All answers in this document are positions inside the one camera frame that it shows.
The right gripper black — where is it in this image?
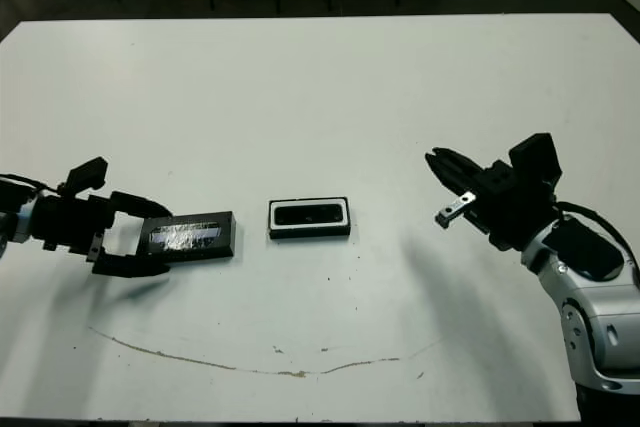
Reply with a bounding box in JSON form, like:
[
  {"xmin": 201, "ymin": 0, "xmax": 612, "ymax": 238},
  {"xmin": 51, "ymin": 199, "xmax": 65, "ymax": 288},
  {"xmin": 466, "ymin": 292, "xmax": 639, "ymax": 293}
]
[{"xmin": 426, "ymin": 146, "xmax": 556, "ymax": 251}]

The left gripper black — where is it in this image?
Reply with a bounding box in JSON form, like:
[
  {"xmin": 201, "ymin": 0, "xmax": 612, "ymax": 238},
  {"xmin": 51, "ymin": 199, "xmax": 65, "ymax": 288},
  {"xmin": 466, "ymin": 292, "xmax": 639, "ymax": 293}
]
[{"xmin": 32, "ymin": 191, "xmax": 174, "ymax": 277}]

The black box lid shiny print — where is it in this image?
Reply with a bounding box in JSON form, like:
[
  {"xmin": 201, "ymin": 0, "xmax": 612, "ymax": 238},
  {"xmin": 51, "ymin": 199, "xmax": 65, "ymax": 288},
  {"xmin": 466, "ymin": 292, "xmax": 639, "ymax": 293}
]
[{"xmin": 138, "ymin": 210, "xmax": 237, "ymax": 262}]

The black camera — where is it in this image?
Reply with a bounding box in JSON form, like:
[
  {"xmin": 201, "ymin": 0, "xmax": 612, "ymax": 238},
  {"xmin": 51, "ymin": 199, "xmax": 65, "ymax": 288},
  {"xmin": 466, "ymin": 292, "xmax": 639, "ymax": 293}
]
[{"xmin": 273, "ymin": 202, "xmax": 345, "ymax": 227}]

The black box with white insert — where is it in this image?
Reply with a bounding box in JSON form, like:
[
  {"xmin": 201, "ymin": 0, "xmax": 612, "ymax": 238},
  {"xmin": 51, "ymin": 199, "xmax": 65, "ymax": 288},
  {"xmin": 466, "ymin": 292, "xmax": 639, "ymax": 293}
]
[{"xmin": 267, "ymin": 195, "xmax": 352, "ymax": 242}]

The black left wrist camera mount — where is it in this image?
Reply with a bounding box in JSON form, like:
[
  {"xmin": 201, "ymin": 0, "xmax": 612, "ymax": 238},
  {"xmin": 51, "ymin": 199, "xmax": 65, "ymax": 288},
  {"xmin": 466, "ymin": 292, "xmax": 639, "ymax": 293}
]
[{"xmin": 63, "ymin": 156, "xmax": 110, "ymax": 197}]

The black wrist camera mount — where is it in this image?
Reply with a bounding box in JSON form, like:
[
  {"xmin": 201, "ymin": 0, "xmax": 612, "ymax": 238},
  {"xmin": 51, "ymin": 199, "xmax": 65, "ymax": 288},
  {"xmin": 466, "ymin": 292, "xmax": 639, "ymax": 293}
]
[
  {"xmin": 63, "ymin": 156, "xmax": 110, "ymax": 197},
  {"xmin": 507, "ymin": 132, "xmax": 565, "ymax": 184}
]

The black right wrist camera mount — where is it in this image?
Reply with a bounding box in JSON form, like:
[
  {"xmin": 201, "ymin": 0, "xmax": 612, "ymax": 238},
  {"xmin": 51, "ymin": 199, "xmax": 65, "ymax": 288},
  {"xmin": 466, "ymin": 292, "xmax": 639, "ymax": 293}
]
[{"xmin": 507, "ymin": 132, "xmax": 565, "ymax": 184}]

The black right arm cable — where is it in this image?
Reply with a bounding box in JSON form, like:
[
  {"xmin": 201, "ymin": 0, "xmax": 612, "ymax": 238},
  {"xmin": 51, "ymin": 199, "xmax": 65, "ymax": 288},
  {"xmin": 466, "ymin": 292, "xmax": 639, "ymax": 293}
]
[{"xmin": 553, "ymin": 200, "xmax": 640, "ymax": 268}]

